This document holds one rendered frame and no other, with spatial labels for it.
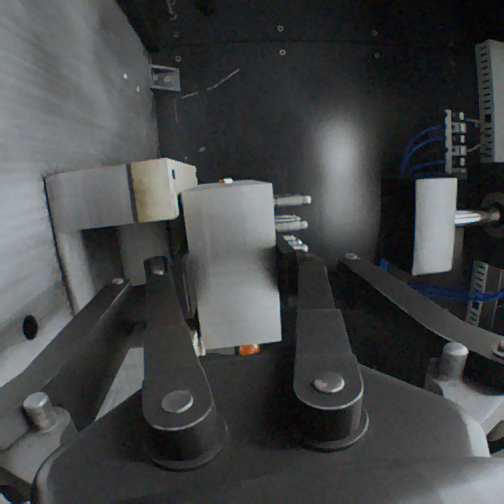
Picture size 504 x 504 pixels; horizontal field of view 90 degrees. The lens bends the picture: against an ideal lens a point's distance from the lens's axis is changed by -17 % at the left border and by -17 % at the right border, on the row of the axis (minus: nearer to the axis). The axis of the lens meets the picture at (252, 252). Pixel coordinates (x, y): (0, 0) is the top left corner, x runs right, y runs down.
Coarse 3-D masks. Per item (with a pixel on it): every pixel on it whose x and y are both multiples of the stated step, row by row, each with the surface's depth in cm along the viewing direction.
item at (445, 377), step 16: (448, 352) 6; (464, 352) 6; (432, 368) 7; (448, 368) 6; (432, 384) 6; (448, 384) 6; (464, 384) 6; (480, 384) 6; (464, 400) 6; (480, 400) 5; (496, 400) 5; (480, 416) 5; (496, 416) 5
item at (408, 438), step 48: (240, 384) 6; (288, 384) 6; (384, 384) 6; (96, 432) 5; (144, 432) 5; (240, 432) 5; (288, 432) 5; (384, 432) 5; (432, 432) 4; (480, 432) 4; (48, 480) 4; (96, 480) 4; (144, 480) 4; (192, 480) 4; (240, 480) 4; (288, 480) 2; (336, 480) 2; (384, 480) 1; (432, 480) 1; (480, 480) 1
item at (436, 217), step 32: (384, 192) 29; (416, 192) 23; (448, 192) 23; (384, 224) 30; (416, 224) 24; (448, 224) 24; (480, 224) 27; (384, 256) 30; (416, 256) 25; (448, 256) 25
